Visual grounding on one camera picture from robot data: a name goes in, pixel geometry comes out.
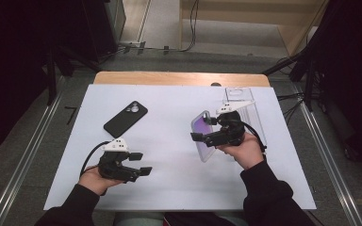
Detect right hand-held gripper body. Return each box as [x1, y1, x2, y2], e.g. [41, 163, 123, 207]
[215, 100, 256, 148]

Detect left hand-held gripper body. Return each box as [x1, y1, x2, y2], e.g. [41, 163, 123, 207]
[97, 137, 130, 183]

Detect iridescent phone case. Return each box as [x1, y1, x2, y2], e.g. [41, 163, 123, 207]
[190, 109, 217, 163]

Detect clear plastic rack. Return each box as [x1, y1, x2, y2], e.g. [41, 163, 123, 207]
[222, 87, 268, 147]

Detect black phone case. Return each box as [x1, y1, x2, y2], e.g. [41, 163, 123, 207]
[103, 100, 149, 139]

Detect person's left hand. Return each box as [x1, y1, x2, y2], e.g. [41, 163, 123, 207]
[78, 167, 125, 197]

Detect person's right hand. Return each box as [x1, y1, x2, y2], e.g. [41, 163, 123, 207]
[216, 131, 266, 171]

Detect white table board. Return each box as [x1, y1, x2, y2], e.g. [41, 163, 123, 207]
[42, 83, 317, 212]

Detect wooden table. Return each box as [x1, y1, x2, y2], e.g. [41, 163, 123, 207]
[92, 71, 272, 89]

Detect black metal stand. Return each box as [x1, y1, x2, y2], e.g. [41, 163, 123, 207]
[45, 46, 103, 106]
[262, 51, 317, 111]

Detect light wooden cabinet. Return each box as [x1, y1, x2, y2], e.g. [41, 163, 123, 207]
[178, 0, 329, 57]

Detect dark cabinet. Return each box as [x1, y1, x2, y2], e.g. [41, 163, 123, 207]
[83, 0, 126, 62]

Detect black curtain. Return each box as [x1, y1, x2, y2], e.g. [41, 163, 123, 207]
[0, 0, 88, 158]
[314, 0, 362, 169]

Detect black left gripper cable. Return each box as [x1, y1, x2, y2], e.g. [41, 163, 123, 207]
[79, 140, 111, 177]

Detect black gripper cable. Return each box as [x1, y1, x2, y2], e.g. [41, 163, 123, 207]
[243, 121, 268, 153]
[79, 140, 111, 177]

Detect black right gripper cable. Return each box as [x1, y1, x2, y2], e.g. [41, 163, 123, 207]
[243, 121, 268, 153]

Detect black floor cables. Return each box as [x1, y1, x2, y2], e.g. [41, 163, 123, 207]
[276, 92, 305, 124]

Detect aluminium floor rail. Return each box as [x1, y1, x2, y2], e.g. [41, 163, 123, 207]
[298, 100, 362, 226]
[0, 90, 65, 226]

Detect thin floor cable with clips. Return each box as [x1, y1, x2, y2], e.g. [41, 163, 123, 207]
[118, 40, 187, 56]

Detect hanging black cables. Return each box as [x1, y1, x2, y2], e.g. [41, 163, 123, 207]
[182, 0, 201, 53]

